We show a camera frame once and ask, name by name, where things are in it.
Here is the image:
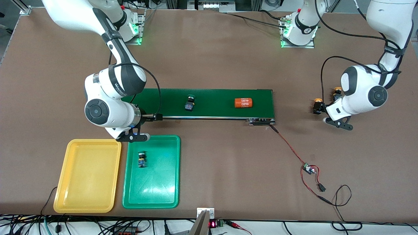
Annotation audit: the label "orange 4680 battery cylinder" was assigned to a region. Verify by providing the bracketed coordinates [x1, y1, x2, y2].
[234, 98, 254, 109]

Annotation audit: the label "green conveyor belt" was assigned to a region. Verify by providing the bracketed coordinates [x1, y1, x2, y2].
[126, 87, 276, 126]

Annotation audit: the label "green plastic tray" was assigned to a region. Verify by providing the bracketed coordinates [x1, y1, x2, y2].
[122, 135, 181, 209]

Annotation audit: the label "yellow plastic tray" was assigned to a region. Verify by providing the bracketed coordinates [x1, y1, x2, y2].
[53, 139, 122, 214]

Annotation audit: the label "orange power strip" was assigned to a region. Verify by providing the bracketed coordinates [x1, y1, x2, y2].
[113, 227, 139, 235]

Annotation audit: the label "grey background device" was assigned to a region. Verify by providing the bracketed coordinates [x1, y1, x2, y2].
[188, 0, 235, 13]

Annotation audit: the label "red clip leads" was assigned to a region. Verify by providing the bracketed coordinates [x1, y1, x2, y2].
[225, 220, 253, 235]

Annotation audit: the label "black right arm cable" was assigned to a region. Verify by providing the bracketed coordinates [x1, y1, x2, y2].
[108, 54, 162, 115]

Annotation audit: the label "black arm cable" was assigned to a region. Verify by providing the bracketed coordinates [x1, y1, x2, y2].
[315, 0, 409, 105]
[108, 54, 162, 115]

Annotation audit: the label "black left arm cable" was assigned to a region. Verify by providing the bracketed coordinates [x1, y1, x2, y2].
[315, 0, 409, 105]

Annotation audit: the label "red black conveyor cable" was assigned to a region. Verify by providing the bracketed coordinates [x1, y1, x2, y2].
[269, 125, 306, 166]

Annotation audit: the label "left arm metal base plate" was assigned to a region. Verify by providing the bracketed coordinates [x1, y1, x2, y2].
[280, 15, 315, 49]

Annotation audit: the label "black switch with red lead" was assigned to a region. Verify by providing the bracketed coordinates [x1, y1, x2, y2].
[312, 170, 327, 192]

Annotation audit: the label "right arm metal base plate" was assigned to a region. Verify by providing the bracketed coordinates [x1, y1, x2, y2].
[126, 9, 146, 45]

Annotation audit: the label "grey metal camera stand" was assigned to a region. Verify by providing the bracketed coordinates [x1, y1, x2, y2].
[189, 208, 215, 235]

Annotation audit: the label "thin black table cable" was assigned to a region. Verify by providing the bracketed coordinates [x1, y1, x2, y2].
[40, 186, 58, 216]

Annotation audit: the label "black base cable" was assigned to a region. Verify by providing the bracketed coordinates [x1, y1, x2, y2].
[225, 10, 288, 30]

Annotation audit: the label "black coiled floor cable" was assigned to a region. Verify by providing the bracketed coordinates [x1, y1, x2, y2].
[331, 221, 363, 231]

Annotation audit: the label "aluminium frame profile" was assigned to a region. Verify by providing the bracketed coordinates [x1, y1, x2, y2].
[11, 0, 32, 15]

